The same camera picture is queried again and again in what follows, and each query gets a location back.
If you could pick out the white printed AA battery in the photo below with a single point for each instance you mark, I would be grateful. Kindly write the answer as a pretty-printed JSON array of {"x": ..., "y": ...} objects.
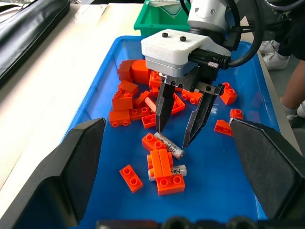
[
  {"x": 178, "y": 170},
  {"x": 169, "y": 145}
]

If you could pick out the orange square toy brick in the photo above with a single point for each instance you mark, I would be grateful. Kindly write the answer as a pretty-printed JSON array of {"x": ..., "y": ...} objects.
[{"x": 122, "y": 101}]

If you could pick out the black fabric bag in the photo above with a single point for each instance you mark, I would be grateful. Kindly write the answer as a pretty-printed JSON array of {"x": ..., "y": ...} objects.
[{"x": 28, "y": 31}]

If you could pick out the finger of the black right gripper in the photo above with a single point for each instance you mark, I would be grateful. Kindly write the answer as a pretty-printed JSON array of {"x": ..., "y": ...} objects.
[
  {"x": 200, "y": 117},
  {"x": 164, "y": 107}
]

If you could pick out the light orange brick stack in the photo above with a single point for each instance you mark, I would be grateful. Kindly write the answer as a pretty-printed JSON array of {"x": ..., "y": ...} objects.
[{"x": 160, "y": 162}]

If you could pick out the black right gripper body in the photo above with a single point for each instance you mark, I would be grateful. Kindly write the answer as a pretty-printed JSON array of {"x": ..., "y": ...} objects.
[{"x": 202, "y": 76}]

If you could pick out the large dark orange block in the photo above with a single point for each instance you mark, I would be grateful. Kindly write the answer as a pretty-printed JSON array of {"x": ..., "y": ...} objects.
[{"x": 125, "y": 70}]

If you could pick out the orange sloped toy brick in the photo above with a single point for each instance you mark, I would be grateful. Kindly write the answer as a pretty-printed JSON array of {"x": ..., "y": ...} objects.
[{"x": 128, "y": 87}]

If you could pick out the small orange toy brick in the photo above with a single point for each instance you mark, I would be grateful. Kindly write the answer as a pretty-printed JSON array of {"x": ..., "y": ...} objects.
[{"x": 236, "y": 114}]

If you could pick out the white green printed sheet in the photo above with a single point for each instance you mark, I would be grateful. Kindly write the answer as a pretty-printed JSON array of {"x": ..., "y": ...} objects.
[{"x": 171, "y": 8}]

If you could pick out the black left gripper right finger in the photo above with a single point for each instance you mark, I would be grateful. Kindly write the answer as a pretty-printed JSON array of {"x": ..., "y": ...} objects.
[{"x": 267, "y": 155}]

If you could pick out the green plastic bin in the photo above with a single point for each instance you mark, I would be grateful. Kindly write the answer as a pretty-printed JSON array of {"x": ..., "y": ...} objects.
[{"x": 147, "y": 21}]

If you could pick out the orange triangular toy brick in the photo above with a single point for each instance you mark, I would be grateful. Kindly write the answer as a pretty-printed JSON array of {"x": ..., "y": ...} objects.
[{"x": 178, "y": 105}]

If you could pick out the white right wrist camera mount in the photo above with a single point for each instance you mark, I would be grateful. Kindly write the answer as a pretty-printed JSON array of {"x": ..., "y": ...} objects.
[{"x": 171, "y": 47}]

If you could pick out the flat orange toy brick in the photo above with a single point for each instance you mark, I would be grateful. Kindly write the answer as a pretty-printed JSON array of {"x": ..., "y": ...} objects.
[{"x": 131, "y": 178}]

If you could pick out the white sneaker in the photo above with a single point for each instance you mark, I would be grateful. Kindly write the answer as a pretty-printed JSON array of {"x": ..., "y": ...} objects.
[
  {"x": 296, "y": 117},
  {"x": 276, "y": 60},
  {"x": 269, "y": 46}
]

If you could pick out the blue plastic bin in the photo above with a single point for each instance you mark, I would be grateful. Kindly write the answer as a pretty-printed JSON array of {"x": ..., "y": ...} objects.
[{"x": 124, "y": 202}]

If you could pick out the person's bare leg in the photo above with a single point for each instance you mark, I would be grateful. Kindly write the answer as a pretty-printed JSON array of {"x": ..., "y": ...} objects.
[{"x": 294, "y": 86}]

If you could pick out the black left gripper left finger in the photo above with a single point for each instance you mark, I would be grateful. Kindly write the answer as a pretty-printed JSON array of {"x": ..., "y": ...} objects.
[{"x": 78, "y": 148}]

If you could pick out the clear plastic wrapper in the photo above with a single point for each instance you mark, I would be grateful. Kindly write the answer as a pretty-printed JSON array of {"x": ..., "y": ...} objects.
[{"x": 89, "y": 13}]

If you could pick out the large rounded orange block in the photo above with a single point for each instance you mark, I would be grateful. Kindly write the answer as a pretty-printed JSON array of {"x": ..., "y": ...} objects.
[{"x": 140, "y": 71}]

